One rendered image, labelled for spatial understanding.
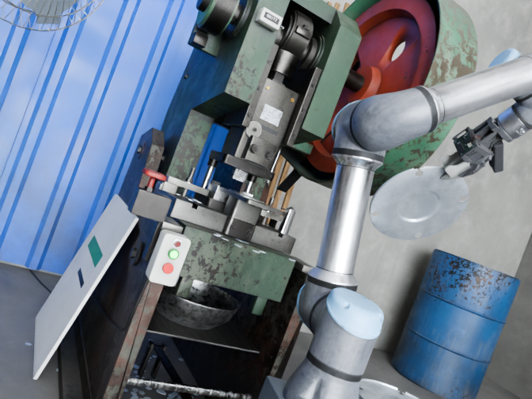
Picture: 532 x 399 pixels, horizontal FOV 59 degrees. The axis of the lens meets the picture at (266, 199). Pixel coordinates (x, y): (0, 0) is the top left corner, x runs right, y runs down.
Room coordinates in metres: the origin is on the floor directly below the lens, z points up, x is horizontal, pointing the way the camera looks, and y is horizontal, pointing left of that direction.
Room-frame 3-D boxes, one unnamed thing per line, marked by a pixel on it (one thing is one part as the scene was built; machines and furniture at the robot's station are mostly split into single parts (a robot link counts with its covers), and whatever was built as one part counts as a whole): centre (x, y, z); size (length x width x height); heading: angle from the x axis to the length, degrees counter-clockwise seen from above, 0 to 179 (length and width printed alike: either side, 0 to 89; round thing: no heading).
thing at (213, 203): (1.64, 0.12, 0.72); 0.20 x 0.16 x 0.03; 117
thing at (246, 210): (1.48, 0.04, 0.72); 0.25 x 0.14 x 0.14; 27
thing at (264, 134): (1.60, 0.10, 1.04); 0.17 x 0.15 x 0.30; 27
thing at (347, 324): (0.94, -0.24, 0.62); 0.13 x 0.12 x 0.14; 11
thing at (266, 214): (1.72, -0.03, 0.76); 0.17 x 0.06 x 0.10; 117
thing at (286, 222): (1.61, -0.09, 0.75); 0.03 x 0.03 x 0.10; 27
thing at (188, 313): (1.64, 0.12, 0.36); 0.34 x 0.34 x 0.10
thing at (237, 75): (1.77, 0.19, 0.83); 0.79 x 0.43 x 1.34; 27
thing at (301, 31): (1.64, 0.12, 1.27); 0.21 x 0.12 x 0.34; 27
